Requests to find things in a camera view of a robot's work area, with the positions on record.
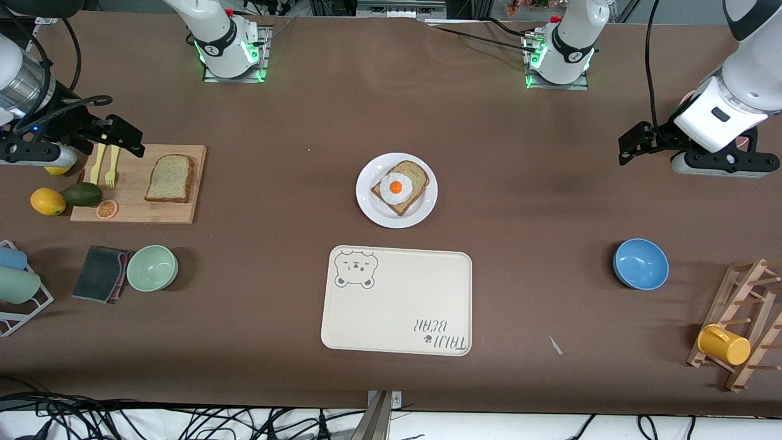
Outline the plain brown bread slice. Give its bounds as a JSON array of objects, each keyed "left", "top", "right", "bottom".
[{"left": 144, "top": 154, "right": 196, "bottom": 204}]

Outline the fried egg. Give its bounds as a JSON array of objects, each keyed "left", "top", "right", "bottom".
[{"left": 379, "top": 172, "right": 414, "bottom": 205}]

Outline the white round plate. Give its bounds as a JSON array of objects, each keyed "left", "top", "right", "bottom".
[{"left": 356, "top": 152, "right": 439, "bottom": 229}]

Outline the yellow plastic fork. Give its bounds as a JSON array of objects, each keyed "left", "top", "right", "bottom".
[{"left": 104, "top": 145, "right": 122, "bottom": 189}]

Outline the pink round object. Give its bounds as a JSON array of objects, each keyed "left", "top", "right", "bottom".
[{"left": 679, "top": 90, "right": 753, "bottom": 149}]

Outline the dark green avocado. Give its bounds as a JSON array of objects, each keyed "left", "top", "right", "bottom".
[{"left": 61, "top": 182, "right": 103, "bottom": 208}]

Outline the wooden cutting board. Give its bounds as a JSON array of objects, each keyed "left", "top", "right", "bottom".
[{"left": 70, "top": 144, "right": 207, "bottom": 225}]

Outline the blue bowl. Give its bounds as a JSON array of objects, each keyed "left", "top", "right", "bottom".
[{"left": 613, "top": 238, "right": 670, "bottom": 291}]

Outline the pale green bowl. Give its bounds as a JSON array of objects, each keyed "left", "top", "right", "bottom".
[{"left": 126, "top": 245, "right": 179, "bottom": 293}]

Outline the dark grey folded cloth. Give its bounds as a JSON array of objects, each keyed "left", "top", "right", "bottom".
[{"left": 71, "top": 246, "right": 135, "bottom": 304}]

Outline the light blue cup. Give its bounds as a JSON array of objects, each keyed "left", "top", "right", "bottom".
[{"left": 0, "top": 246, "right": 28, "bottom": 271}]

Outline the pale green cup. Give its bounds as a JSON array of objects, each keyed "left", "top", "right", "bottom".
[{"left": 0, "top": 266, "right": 42, "bottom": 304}]

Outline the wooden mug rack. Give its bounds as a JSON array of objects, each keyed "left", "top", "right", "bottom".
[{"left": 686, "top": 258, "right": 782, "bottom": 393}]

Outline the yellow mug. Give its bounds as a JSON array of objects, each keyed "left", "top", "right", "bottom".
[{"left": 697, "top": 324, "right": 751, "bottom": 366}]

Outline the cream bear print tray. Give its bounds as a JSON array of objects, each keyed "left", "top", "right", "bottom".
[{"left": 320, "top": 245, "right": 473, "bottom": 357}]

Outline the aluminium profile bar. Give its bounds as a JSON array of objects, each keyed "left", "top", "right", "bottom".
[{"left": 349, "top": 390, "right": 403, "bottom": 440}]

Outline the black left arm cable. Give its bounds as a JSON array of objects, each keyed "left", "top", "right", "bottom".
[{"left": 645, "top": 0, "right": 667, "bottom": 130}]

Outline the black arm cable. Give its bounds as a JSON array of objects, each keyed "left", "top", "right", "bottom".
[
  {"left": 645, "top": 0, "right": 667, "bottom": 130},
  {"left": 11, "top": 17, "right": 115, "bottom": 134}
]

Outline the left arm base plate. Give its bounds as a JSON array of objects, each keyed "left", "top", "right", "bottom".
[{"left": 523, "top": 32, "right": 591, "bottom": 91}]

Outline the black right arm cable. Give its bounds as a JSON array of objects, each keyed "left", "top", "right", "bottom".
[{"left": 11, "top": 17, "right": 115, "bottom": 134}]

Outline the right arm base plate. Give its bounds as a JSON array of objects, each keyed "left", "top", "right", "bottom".
[{"left": 203, "top": 23, "right": 272, "bottom": 83}]

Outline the white wire cup rack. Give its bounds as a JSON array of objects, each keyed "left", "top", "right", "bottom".
[{"left": 0, "top": 240, "right": 54, "bottom": 337}]

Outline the black base power cable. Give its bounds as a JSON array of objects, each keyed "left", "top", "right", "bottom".
[{"left": 426, "top": 23, "right": 541, "bottom": 54}]

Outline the black cable bundle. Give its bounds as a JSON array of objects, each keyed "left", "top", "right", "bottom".
[{"left": 0, "top": 382, "right": 367, "bottom": 440}]

